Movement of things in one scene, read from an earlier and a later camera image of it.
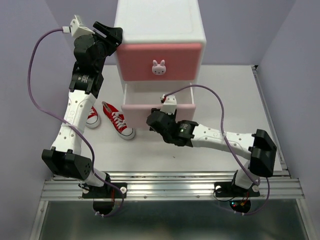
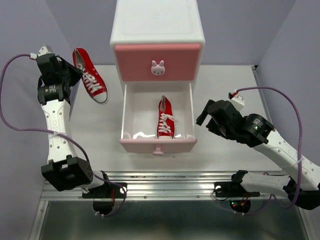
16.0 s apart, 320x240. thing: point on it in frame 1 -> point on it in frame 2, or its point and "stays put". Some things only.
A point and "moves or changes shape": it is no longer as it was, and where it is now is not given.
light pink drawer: [140, 99] moves or changes shape
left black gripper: [115, 36] -> [76, 73]
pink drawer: [159, 61] stays put
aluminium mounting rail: [173, 186] stays put
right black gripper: [171, 116] -> [202, 117]
